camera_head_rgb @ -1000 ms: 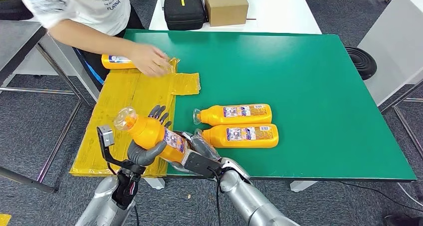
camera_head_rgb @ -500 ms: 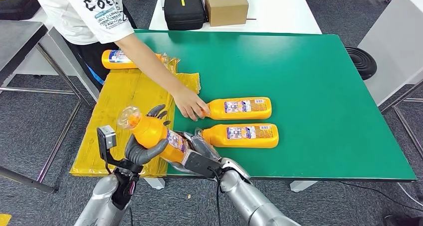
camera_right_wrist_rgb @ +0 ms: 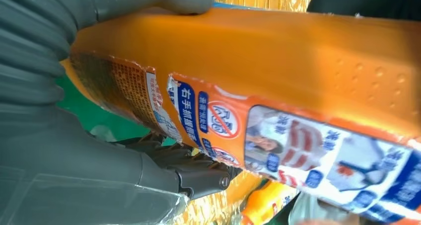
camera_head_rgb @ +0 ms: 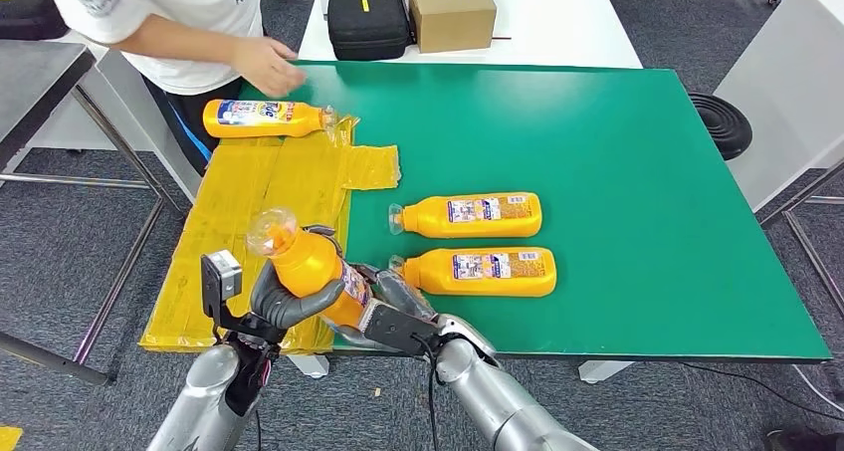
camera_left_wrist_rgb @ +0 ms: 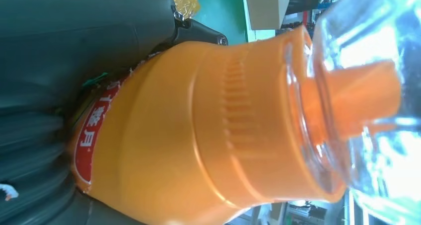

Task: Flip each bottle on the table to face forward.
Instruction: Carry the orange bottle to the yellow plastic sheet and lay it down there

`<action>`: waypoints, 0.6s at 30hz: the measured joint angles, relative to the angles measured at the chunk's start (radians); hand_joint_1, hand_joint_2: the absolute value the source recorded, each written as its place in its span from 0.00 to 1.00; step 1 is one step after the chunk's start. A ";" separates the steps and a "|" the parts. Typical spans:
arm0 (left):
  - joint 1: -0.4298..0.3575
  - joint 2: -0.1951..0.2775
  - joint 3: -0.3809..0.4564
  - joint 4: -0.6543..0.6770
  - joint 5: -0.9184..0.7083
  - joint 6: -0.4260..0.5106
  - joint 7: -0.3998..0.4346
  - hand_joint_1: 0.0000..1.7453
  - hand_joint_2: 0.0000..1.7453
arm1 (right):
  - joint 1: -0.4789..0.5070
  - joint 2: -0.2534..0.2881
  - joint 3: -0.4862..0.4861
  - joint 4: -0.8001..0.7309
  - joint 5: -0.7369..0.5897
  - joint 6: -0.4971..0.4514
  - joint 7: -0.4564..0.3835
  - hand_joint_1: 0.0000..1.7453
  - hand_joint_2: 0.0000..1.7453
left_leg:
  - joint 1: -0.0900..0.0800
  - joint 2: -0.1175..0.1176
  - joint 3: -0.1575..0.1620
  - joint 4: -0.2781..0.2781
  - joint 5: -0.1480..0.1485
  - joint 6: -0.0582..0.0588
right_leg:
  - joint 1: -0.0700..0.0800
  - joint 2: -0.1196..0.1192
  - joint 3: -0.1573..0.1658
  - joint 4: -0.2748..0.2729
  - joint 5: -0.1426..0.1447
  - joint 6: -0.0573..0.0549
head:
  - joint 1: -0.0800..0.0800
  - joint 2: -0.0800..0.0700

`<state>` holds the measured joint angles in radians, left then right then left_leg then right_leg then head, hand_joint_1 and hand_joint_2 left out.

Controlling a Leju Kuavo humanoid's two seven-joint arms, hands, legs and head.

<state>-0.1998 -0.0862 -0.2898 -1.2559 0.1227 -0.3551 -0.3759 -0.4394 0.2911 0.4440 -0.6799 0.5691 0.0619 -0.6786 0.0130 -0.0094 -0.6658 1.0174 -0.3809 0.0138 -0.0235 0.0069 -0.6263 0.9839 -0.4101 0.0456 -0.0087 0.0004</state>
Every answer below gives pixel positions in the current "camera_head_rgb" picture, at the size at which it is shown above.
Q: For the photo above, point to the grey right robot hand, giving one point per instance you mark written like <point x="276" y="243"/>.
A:
<point x="395" y="290"/>

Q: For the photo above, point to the person's right hand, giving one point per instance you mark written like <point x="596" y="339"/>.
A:
<point x="267" y="65"/>

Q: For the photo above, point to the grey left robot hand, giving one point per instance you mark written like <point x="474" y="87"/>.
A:
<point x="277" y="309"/>

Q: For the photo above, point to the orange detergent bottle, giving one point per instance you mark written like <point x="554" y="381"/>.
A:
<point x="481" y="273"/>
<point x="475" y="216"/>
<point x="306" y="263"/>
<point x="264" y="119"/>

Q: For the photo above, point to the person's right forearm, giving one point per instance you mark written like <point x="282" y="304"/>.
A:
<point x="171" y="39"/>

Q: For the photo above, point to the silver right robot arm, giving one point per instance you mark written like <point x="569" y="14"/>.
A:
<point x="501" y="402"/>

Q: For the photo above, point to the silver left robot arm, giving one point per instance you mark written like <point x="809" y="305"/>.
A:
<point x="198" y="402"/>

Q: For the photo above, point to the white table foot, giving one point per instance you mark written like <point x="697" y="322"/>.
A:
<point x="308" y="367"/>
<point x="606" y="371"/>

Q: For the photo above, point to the black carrying case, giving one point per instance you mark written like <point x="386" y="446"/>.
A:
<point x="368" y="26"/>
<point x="26" y="13"/>

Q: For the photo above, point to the yellow plastic sheet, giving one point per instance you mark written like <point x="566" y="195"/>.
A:
<point x="264" y="184"/>

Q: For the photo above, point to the white bench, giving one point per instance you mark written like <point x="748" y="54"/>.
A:
<point x="125" y="112"/>

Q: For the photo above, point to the brown cardboard box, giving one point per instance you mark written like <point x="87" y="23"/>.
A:
<point x="451" y="13"/>

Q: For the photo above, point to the green table board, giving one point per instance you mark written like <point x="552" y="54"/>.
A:
<point x="593" y="171"/>

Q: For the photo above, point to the steel table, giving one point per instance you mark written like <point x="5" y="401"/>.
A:
<point x="33" y="85"/>

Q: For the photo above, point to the white table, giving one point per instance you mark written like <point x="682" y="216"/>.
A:
<point x="560" y="26"/>
<point x="784" y="85"/>

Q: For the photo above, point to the black floor object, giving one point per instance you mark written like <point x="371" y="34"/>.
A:
<point x="804" y="440"/>

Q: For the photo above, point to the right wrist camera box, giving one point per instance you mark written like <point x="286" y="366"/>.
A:
<point x="395" y="326"/>

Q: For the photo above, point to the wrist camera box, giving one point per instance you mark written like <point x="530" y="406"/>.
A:
<point x="395" y="326"/>
<point x="221" y="280"/>

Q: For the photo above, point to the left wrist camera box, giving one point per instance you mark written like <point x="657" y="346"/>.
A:
<point x="221" y="280"/>

